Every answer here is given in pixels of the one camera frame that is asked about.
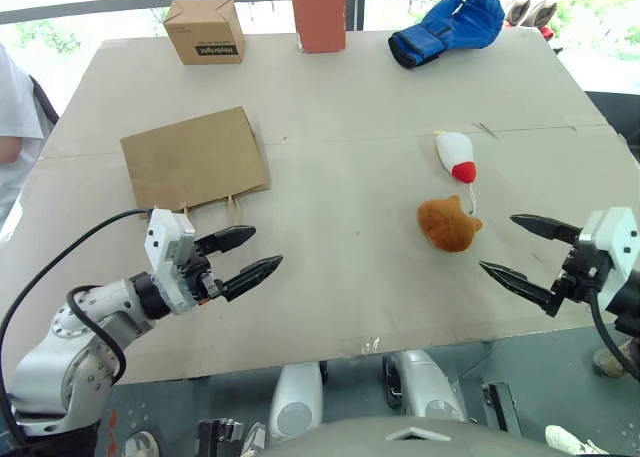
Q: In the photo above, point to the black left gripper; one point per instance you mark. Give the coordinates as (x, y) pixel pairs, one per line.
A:
(199, 277)

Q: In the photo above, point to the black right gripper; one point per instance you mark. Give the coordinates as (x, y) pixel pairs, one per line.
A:
(585, 274)

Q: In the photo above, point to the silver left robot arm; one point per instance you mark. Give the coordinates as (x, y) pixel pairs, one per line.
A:
(75, 347)

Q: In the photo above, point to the brown paper bag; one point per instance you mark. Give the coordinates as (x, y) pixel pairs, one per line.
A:
(195, 162)

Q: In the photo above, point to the brown plush toy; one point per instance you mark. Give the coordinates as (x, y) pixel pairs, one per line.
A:
(447, 224)

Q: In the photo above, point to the tan shoe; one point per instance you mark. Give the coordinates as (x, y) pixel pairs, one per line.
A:
(612, 359)

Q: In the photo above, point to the white and red toy mouse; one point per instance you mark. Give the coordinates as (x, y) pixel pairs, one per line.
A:
(456, 152)

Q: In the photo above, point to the silver left robot leg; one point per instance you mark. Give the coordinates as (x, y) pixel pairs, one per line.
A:
(297, 397)

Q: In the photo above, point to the silver robot leg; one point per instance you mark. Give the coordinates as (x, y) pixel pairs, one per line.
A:
(297, 397)
(425, 382)

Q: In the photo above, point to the silver right robot leg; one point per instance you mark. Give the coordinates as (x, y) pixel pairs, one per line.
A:
(425, 382)

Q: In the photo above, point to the cardboard table cover sheet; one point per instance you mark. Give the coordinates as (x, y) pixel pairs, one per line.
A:
(350, 127)

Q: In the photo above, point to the black metal clamp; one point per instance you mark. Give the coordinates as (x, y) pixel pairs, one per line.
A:
(220, 437)

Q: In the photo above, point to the white sneaker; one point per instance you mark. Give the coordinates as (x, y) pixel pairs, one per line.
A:
(570, 439)

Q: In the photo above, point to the grey robot torso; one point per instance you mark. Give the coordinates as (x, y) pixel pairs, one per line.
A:
(410, 439)

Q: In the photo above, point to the small brown cardboard box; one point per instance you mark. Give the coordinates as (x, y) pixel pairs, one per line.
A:
(205, 32)

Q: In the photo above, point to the blue boxing glove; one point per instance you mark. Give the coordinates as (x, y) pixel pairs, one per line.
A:
(445, 27)

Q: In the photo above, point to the tall red-brown box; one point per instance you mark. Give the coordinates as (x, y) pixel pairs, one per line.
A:
(320, 14)

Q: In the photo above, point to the person in white shirt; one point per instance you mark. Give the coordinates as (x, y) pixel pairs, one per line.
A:
(12, 127)

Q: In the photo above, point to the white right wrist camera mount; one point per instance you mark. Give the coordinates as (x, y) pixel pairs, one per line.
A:
(612, 247)

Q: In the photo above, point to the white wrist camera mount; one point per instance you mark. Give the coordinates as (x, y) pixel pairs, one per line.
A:
(162, 257)
(612, 247)

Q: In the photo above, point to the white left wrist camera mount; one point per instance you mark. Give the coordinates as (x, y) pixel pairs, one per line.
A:
(162, 257)

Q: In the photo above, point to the black metal bracket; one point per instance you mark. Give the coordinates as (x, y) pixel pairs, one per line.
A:
(502, 407)

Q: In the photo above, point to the grey window rail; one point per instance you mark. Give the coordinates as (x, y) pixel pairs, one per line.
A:
(125, 4)

